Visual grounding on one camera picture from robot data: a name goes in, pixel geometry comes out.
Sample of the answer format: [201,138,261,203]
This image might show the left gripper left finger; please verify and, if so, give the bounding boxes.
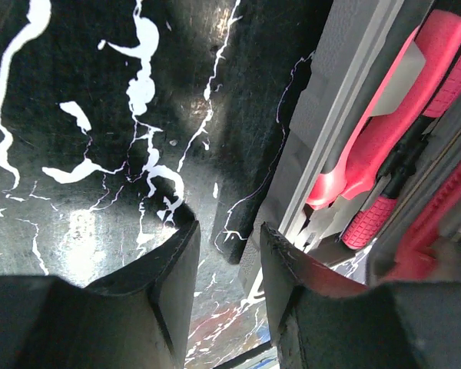
[0,221,200,368]

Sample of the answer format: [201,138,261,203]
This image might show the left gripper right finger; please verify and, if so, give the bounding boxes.
[260,224,461,368]

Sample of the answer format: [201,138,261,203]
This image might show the red utility knife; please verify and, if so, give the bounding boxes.
[383,161,461,281]

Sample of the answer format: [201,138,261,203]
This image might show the grey plastic tool case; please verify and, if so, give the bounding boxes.
[237,0,461,293]

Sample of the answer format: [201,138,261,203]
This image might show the red handled pliers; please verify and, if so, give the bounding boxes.
[294,1,461,251]

